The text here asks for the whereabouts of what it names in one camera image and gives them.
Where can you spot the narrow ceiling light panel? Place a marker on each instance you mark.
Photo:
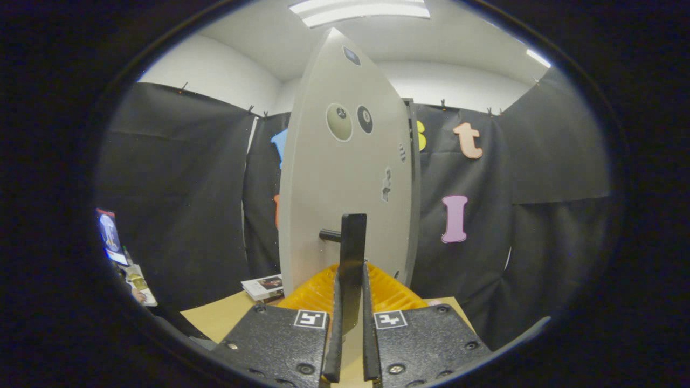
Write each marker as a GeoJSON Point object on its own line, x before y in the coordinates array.
{"type": "Point", "coordinates": [538, 57]}

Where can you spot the light grey shoe cabinet door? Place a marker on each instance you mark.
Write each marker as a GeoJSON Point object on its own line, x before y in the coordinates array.
{"type": "Point", "coordinates": [323, 188]}

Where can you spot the white book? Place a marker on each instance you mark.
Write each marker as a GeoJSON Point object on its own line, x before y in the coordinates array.
{"type": "Point", "coordinates": [262, 285]}

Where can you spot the wide ceiling light panel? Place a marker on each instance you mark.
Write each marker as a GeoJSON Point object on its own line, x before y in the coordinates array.
{"type": "Point", "coordinates": [358, 11]}

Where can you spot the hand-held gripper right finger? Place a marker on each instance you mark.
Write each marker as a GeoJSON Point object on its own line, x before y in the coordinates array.
{"type": "Point", "coordinates": [370, 350]}

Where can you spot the distant colourful clutter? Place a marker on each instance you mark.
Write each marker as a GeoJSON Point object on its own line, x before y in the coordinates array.
{"type": "Point", "coordinates": [137, 280]}

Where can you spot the black backdrop cloth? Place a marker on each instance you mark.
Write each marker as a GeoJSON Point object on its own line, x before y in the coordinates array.
{"type": "Point", "coordinates": [172, 188]}

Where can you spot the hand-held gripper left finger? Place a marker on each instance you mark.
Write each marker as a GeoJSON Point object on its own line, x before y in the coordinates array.
{"type": "Point", "coordinates": [333, 355]}

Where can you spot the blue wall poster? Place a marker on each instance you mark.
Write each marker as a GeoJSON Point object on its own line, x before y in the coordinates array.
{"type": "Point", "coordinates": [110, 234]}

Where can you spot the row of black cloth clips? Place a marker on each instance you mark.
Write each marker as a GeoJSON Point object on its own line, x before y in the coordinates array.
{"type": "Point", "coordinates": [443, 103]}

